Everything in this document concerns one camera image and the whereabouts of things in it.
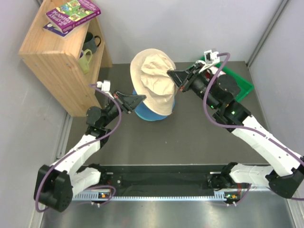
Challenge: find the aluminium frame rail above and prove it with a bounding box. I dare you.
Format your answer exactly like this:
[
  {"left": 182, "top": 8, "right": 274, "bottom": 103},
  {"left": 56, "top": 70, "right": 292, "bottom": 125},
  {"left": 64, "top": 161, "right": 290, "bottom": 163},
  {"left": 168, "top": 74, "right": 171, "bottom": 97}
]
[{"left": 39, "top": 171, "right": 299, "bottom": 202}]

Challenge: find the beige bucket hat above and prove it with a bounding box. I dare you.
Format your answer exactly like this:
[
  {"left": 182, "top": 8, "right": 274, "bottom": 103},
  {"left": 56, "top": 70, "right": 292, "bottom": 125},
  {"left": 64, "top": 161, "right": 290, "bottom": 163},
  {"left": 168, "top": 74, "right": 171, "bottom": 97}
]
[{"left": 130, "top": 48, "right": 178, "bottom": 116}]

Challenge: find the cyan bucket hat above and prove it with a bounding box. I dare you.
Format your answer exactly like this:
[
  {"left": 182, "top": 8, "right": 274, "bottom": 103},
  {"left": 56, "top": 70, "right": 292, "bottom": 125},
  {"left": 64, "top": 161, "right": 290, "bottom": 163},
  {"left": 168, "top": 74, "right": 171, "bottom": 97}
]
[{"left": 138, "top": 114, "right": 168, "bottom": 122}]

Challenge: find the wooden shelf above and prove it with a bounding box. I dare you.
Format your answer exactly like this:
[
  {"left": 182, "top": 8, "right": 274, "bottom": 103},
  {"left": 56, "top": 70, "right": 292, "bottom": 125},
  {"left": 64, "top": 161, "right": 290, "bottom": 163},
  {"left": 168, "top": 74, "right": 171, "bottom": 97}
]
[{"left": 19, "top": 0, "right": 112, "bottom": 117}]

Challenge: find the green plastic tray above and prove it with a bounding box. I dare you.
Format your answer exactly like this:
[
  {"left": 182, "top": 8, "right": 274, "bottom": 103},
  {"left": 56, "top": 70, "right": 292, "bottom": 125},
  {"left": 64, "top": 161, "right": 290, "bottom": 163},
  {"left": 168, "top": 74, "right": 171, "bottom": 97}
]
[{"left": 199, "top": 63, "right": 254, "bottom": 108}]

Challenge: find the light green mug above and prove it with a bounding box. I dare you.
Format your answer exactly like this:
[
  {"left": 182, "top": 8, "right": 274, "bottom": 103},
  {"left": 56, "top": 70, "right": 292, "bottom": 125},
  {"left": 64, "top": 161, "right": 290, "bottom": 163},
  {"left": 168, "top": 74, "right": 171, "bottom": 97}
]
[{"left": 78, "top": 49, "right": 93, "bottom": 74}]

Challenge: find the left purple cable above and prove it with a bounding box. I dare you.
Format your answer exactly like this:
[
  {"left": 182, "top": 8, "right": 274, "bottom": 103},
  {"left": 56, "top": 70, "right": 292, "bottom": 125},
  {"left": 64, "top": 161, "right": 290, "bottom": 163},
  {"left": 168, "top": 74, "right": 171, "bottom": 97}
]
[{"left": 35, "top": 83, "right": 123, "bottom": 212}]

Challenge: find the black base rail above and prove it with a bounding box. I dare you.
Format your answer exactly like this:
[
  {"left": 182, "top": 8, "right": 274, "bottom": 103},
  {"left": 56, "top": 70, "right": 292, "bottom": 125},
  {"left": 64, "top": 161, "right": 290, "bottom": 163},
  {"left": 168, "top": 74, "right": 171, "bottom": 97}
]
[{"left": 95, "top": 163, "right": 252, "bottom": 190}]

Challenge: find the dark red hat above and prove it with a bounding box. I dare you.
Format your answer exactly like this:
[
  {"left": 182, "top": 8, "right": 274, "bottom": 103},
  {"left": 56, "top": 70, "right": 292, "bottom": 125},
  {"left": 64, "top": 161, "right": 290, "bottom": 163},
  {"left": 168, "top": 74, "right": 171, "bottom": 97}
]
[{"left": 203, "top": 69, "right": 213, "bottom": 80}]

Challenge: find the purple book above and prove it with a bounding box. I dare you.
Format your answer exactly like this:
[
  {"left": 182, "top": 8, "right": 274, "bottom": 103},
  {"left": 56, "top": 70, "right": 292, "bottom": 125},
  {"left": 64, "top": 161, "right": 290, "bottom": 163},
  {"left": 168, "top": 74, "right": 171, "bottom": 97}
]
[
  {"left": 46, "top": 0, "right": 101, "bottom": 33},
  {"left": 43, "top": 23, "right": 70, "bottom": 38}
]

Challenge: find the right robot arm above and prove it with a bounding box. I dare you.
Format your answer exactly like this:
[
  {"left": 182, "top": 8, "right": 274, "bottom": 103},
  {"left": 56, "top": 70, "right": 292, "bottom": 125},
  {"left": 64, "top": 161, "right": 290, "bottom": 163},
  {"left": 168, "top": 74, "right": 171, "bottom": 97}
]
[{"left": 167, "top": 61, "right": 304, "bottom": 199}]

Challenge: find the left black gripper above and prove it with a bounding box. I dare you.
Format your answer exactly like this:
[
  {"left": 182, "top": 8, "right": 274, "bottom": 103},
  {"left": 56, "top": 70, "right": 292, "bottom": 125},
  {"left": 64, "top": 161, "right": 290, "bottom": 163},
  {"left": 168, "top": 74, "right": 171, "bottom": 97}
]
[{"left": 102, "top": 90, "right": 146, "bottom": 128}]

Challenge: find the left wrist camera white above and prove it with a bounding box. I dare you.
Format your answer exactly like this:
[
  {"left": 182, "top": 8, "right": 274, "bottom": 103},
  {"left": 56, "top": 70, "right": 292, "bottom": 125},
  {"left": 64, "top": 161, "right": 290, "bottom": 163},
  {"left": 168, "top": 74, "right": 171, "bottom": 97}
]
[{"left": 96, "top": 80, "right": 113, "bottom": 98}]

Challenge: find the medium blue bucket hat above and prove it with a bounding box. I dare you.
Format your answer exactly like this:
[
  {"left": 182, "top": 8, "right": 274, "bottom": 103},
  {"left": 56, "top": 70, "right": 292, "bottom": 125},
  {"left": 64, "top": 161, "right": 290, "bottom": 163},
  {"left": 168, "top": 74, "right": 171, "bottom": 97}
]
[{"left": 133, "top": 90, "right": 176, "bottom": 117}]

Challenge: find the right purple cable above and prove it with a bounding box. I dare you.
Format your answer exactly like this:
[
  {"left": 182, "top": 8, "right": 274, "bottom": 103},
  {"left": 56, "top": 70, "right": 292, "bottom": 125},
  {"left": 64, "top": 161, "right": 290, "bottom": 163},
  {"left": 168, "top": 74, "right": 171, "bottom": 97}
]
[{"left": 204, "top": 52, "right": 304, "bottom": 206}]

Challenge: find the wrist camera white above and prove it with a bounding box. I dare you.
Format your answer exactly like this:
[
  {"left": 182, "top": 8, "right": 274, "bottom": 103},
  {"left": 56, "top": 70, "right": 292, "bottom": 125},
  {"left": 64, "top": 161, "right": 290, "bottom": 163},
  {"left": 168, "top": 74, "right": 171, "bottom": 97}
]
[
  {"left": 96, "top": 80, "right": 113, "bottom": 98},
  {"left": 196, "top": 49, "right": 220, "bottom": 72}
]

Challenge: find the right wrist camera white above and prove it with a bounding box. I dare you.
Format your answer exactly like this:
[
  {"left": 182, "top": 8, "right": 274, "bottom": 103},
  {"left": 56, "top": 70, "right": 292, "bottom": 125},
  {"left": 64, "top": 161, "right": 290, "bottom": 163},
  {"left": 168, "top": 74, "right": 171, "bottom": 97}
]
[{"left": 196, "top": 49, "right": 220, "bottom": 72}]

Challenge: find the purple cable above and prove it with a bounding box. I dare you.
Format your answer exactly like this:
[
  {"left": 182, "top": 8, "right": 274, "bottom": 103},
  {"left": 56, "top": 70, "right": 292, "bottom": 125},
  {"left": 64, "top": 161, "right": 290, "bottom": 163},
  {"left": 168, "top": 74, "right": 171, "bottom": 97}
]
[
  {"left": 204, "top": 52, "right": 304, "bottom": 206},
  {"left": 35, "top": 83, "right": 123, "bottom": 212}
]

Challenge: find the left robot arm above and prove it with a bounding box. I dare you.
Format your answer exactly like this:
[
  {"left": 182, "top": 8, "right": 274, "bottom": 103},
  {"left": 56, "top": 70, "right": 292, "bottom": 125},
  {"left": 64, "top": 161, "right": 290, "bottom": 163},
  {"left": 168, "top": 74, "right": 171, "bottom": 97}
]
[{"left": 34, "top": 91, "right": 146, "bottom": 212}]

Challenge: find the dark green mug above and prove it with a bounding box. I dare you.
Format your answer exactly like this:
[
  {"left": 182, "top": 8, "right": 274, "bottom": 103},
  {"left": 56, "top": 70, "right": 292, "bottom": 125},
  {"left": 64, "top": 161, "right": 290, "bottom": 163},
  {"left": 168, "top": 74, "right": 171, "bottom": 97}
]
[{"left": 82, "top": 32, "right": 102, "bottom": 54}]

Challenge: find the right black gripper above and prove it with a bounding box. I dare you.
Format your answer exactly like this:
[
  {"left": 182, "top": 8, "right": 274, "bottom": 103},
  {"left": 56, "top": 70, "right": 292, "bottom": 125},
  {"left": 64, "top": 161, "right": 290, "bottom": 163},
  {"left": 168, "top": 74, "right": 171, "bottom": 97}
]
[{"left": 167, "top": 63, "right": 219, "bottom": 111}]

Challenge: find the lower purple book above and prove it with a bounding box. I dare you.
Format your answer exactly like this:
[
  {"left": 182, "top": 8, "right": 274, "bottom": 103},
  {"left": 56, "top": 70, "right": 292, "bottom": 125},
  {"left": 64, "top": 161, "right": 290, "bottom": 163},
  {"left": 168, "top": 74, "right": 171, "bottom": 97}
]
[{"left": 43, "top": 23, "right": 70, "bottom": 38}]

